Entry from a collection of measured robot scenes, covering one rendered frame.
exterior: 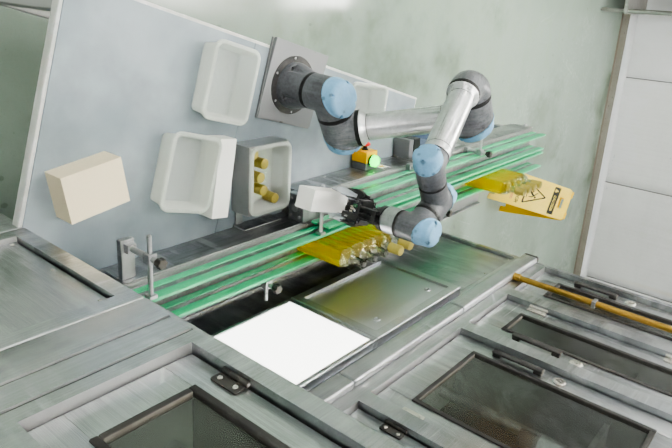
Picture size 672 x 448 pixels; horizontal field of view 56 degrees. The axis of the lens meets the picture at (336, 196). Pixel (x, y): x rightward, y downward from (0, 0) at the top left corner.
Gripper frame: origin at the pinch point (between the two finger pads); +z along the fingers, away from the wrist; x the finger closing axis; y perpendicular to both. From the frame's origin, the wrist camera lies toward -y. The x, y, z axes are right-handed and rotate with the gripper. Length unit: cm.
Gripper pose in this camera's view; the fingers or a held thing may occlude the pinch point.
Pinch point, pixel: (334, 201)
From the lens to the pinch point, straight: 183.9
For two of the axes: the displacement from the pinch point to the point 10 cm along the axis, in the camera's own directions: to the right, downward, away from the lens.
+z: -7.6, -2.4, 6.0
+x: -2.3, 9.7, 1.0
